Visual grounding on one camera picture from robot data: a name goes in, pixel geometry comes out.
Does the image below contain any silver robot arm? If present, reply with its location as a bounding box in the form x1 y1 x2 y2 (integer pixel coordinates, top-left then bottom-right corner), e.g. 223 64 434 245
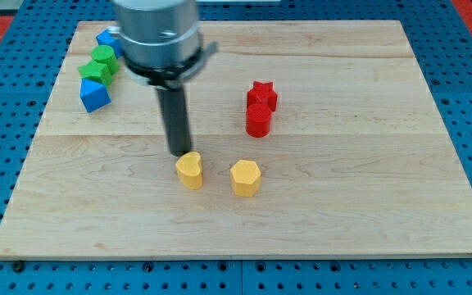
111 0 218 157

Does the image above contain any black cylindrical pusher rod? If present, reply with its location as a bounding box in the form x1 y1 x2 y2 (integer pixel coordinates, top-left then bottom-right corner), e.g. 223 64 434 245
157 87 192 157

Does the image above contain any black clamp ring mount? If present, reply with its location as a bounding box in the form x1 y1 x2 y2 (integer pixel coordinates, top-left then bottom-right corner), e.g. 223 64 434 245
124 42 219 89

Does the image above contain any blue triangle block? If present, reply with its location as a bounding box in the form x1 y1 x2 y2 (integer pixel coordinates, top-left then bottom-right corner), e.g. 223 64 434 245
79 79 111 113

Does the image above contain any green cylinder block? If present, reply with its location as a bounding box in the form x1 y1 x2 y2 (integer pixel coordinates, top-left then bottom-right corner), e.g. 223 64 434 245
90 45 119 75

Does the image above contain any yellow hexagon block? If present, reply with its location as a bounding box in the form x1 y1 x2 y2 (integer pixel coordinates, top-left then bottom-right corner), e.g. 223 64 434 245
229 160 261 197

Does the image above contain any yellow heart block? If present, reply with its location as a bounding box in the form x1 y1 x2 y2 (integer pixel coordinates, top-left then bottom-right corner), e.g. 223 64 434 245
175 152 203 190

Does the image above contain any red cylinder block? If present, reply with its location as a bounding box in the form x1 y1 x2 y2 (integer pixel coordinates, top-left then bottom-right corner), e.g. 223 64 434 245
246 103 272 138

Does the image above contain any wooden board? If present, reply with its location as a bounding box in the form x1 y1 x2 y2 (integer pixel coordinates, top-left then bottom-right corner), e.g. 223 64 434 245
0 20 472 261

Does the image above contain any green star block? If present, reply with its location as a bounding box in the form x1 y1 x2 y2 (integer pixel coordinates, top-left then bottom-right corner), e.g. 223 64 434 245
78 60 113 86

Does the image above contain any blue cube block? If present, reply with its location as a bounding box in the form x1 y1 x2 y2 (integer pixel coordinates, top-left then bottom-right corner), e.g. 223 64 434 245
96 29 123 58

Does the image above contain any red star block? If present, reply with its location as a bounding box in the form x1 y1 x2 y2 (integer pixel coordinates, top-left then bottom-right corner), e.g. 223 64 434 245
247 81 278 112

